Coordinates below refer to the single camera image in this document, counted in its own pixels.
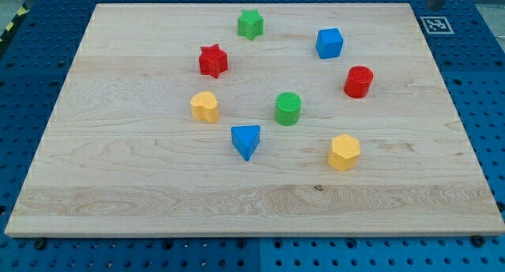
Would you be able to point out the blue triangle block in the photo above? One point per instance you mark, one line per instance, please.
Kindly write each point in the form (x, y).
(245, 139)

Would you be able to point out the green cylinder block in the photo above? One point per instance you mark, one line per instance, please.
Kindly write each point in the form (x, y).
(287, 108)

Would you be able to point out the yellow heart block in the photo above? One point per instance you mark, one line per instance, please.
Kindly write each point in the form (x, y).
(205, 107)

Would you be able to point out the light wooden board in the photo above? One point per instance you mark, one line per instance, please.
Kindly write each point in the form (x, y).
(122, 155)

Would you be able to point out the red star block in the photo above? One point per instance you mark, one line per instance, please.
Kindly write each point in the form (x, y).
(213, 61)

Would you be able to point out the yellow hexagon block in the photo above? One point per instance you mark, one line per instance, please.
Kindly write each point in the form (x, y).
(344, 152)

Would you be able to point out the green star block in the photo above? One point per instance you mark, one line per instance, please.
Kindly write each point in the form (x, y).
(250, 24)

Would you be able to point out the blue cube block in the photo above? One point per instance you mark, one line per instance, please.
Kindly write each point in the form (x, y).
(329, 43)

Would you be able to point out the red cylinder block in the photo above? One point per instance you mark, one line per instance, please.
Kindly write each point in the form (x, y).
(358, 81)

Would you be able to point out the white fiducial marker tag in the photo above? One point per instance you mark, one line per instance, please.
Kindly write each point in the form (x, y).
(437, 25)

